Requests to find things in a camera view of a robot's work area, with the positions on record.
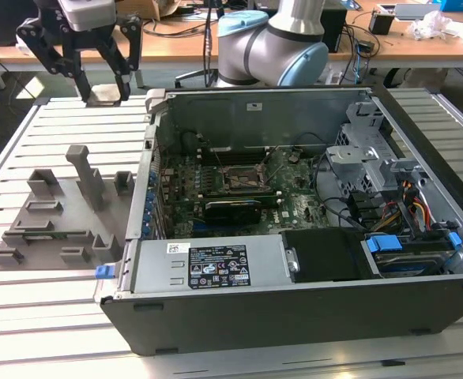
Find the silver power supply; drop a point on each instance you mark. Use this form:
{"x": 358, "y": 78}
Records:
{"x": 156, "y": 268}

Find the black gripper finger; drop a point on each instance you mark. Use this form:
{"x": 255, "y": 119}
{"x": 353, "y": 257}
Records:
{"x": 46, "y": 51}
{"x": 136, "y": 47}

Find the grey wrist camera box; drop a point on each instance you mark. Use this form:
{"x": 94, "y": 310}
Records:
{"x": 89, "y": 16}

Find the metal drive cage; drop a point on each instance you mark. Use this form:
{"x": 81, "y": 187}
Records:
{"x": 358, "y": 158}

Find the silver CPU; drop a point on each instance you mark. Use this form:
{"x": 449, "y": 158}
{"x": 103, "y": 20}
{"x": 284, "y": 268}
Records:
{"x": 104, "y": 96}

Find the clear plastic bag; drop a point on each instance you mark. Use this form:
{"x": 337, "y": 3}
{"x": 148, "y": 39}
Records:
{"x": 433, "y": 25}

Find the hard disk blue carrier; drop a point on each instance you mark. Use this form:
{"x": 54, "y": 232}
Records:
{"x": 383, "y": 244}

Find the black office chair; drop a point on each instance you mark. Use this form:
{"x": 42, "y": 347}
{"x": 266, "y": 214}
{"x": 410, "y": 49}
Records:
{"x": 397, "y": 77}

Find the crumpled white paper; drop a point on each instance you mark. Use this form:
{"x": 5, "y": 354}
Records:
{"x": 23, "y": 49}

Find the black plastic shroud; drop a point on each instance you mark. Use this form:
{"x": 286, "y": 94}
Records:
{"x": 326, "y": 256}

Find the green RAM stick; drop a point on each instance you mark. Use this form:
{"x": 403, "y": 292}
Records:
{"x": 59, "y": 236}

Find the small black box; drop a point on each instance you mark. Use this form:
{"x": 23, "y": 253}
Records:
{"x": 381, "y": 24}

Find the black graphics card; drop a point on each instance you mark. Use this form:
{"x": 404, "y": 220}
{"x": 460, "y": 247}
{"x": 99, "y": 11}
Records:
{"x": 231, "y": 213}

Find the tall black box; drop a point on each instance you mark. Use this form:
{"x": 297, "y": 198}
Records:
{"x": 336, "y": 27}

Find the large black box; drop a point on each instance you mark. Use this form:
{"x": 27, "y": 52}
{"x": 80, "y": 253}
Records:
{"x": 2, "y": 23}

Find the grey parts rack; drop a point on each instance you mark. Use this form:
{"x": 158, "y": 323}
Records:
{"x": 77, "y": 221}

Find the coin cell battery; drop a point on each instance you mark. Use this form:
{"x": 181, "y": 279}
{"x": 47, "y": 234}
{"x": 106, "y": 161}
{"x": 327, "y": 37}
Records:
{"x": 293, "y": 158}

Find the CPU socket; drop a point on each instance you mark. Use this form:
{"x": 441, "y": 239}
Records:
{"x": 241, "y": 181}

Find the cardboard box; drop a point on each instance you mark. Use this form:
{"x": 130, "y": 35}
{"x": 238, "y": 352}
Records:
{"x": 156, "y": 8}

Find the blue box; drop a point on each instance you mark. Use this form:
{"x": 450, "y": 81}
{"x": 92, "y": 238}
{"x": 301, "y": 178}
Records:
{"x": 462, "y": 4}

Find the green motherboard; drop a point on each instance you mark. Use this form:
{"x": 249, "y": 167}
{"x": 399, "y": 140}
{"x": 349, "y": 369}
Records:
{"x": 302, "y": 205}

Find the blue plastic latch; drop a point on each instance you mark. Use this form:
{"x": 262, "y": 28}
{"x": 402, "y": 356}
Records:
{"x": 104, "y": 272}

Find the wooden desk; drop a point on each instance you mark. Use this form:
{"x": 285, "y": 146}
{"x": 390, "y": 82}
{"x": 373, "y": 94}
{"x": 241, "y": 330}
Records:
{"x": 168, "y": 43}
{"x": 413, "y": 49}

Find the white label sticker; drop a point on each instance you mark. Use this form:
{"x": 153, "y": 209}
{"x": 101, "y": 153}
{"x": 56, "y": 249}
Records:
{"x": 254, "y": 106}

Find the black PC case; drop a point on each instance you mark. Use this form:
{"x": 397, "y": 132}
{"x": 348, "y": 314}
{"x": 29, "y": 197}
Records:
{"x": 294, "y": 316}

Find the black rating label sticker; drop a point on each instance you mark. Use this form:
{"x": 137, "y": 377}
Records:
{"x": 219, "y": 266}

